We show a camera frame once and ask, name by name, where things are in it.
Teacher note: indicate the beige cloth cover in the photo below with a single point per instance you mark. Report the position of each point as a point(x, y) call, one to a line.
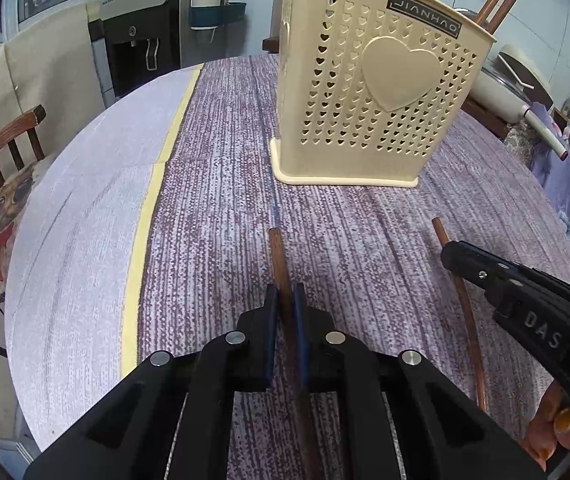
point(40, 70)

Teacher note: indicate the teal roll holder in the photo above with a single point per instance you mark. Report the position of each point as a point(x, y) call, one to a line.
point(215, 14)

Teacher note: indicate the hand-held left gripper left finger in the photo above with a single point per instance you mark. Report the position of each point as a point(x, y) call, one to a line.
point(271, 332)

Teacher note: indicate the cream pan lid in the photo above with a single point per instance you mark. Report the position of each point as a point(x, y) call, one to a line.
point(525, 67)

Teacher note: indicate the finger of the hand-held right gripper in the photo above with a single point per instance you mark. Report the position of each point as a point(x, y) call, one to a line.
point(495, 259)
point(470, 270)

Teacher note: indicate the wooden chair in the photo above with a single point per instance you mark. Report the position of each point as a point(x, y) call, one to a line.
point(10, 132)

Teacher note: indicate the white frying pan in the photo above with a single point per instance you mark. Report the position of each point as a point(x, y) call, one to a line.
point(500, 97)

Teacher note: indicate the grey water dispenser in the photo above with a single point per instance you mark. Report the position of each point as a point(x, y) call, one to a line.
point(135, 35)

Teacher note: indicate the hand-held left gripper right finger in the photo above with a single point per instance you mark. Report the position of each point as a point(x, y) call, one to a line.
point(301, 332)

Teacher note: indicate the cream perforated utensil holder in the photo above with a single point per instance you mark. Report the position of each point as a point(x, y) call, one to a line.
point(380, 85)

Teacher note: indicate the person's right hand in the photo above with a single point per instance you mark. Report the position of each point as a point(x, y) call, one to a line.
point(562, 422)

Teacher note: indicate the printed round seat cushion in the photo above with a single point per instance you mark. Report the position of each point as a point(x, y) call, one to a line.
point(5, 210)

